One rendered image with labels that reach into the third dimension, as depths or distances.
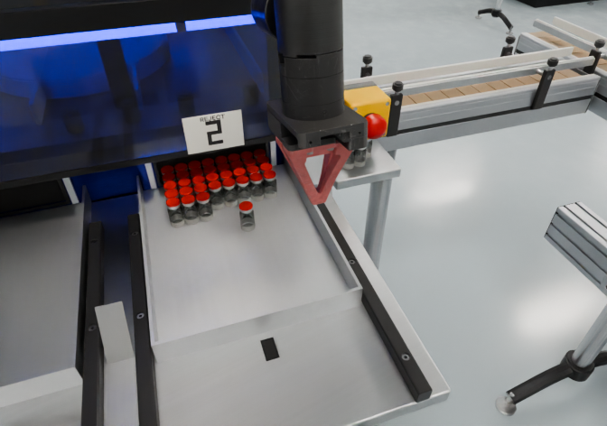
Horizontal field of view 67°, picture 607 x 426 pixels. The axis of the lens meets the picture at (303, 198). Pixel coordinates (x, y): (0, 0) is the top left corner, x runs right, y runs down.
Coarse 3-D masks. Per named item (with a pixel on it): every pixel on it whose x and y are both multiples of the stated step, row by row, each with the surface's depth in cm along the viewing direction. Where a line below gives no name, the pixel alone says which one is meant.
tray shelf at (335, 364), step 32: (128, 256) 67; (128, 288) 62; (384, 288) 62; (128, 320) 58; (320, 320) 58; (352, 320) 58; (224, 352) 55; (256, 352) 55; (288, 352) 55; (320, 352) 55; (352, 352) 55; (384, 352) 55; (416, 352) 55; (160, 384) 51; (192, 384) 51; (224, 384) 51; (256, 384) 51; (288, 384) 51; (320, 384) 51; (352, 384) 51; (384, 384) 51; (0, 416) 49; (32, 416) 49; (64, 416) 49; (160, 416) 49; (192, 416) 49; (224, 416) 49; (256, 416) 49; (288, 416) 49; (320, 416) 49; (352, 416) 49; (384, 416) 49
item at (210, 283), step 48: (144, 192) 78; (288, 192) 78; (144, 240) 64; (192, 240) 69; (240, 240) 69; (288, 240) 69; (192, 288) 62; (240, 288) 62; (288, 288) 62; (336, 288) 62; (192, 336) 53; (240, 336) 56
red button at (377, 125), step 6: (372, 114) 72; (378, 114) 73; (372, 120) 71; (378, 120) 71; (384, 120) 72; (372, 126) 71; (378, 126) 72; (384, 126) 72; (372, 132) 72; (378, 132) 72; (384, 132) 73; (372, 138) 73
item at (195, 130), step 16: (224, 112) 65; (240, 112) 66; (192, 128) 65; (208, 128) 66; (224, 128) 67; (240, 128) 68; (192, 144) 67; (208, 144) 68; (224, 144) 69; (240, 144) 70
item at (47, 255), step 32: (0, 224) 72; (32, 224) 72; (64, 224) 72; (0, 256) 66; (32, 256) 66; (64, 256) 66; (0, 288) 62; (32, 288) 62; (64, 288) 62; (0, 320) 58; (32, 320) 58; (64, 320) 58; (0, 352) 54; (32, 352) 54; (64, 352) 54; (0, 384) 48; (32, 384) 49; (64, 384) 51
